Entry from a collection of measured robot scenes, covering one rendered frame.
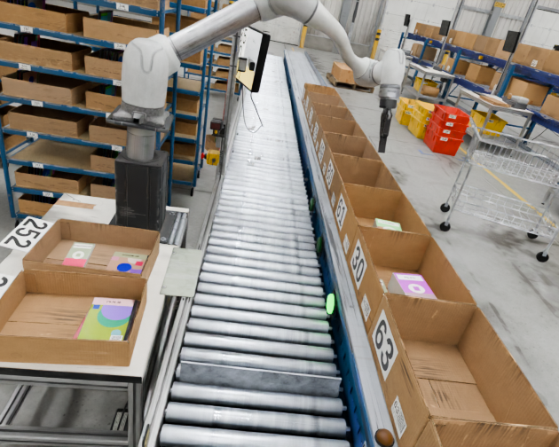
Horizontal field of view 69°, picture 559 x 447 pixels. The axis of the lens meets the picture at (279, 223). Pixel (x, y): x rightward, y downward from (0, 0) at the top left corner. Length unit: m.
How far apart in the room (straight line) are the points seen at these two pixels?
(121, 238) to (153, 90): 0.58
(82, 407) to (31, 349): 0.90
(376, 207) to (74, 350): 1.36
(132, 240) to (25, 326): 0.51
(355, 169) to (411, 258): 0.79
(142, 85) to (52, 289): 0.75
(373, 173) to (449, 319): 1.17
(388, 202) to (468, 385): 0.94
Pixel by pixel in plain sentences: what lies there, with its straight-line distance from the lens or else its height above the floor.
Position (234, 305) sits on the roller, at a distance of 1.51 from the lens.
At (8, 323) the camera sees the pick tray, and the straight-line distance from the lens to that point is 1.47.
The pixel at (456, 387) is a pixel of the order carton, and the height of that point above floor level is 0.88.
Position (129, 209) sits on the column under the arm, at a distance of 1.77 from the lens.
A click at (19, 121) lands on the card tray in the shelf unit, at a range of 3.01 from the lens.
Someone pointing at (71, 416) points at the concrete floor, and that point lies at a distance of 2.16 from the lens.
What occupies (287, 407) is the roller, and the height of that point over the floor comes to 0.73.
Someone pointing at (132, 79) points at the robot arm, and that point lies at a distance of 1.60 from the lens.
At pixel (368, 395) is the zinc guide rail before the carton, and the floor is 0.89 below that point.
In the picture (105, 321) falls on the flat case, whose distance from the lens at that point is 1.36.
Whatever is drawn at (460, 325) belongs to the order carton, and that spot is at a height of 0.97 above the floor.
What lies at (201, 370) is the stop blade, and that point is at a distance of 1.24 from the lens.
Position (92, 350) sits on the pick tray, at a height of 0.81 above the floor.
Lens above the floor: 1.73
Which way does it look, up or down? 29 degrees down
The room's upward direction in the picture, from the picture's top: 12 degrees clockwise
